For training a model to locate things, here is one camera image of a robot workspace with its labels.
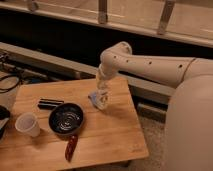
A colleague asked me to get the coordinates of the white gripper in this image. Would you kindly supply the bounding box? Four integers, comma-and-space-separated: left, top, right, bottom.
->
96, 64, 117, 90

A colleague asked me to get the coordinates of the clear plastic bottle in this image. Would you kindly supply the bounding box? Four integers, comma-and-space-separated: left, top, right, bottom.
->
88, 88, 108, 110

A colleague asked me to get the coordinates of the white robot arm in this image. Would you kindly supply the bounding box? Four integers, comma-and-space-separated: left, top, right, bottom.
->
97, 42, 213, 171

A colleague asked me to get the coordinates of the black bowl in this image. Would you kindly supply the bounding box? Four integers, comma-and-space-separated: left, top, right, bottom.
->
49, 103, 84, 135

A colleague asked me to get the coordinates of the wooden table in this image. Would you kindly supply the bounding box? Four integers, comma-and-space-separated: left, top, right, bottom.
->
0, 77, 149, 171

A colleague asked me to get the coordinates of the red pocket knife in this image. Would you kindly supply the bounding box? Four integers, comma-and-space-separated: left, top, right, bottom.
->
65, 135, 78, 162

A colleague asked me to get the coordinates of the black object at left edge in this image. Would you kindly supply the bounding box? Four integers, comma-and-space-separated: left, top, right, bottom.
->
0, 105, 10, 139

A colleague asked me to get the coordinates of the black cable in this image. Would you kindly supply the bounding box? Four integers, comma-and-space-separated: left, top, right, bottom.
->
0, 73, 23, 94

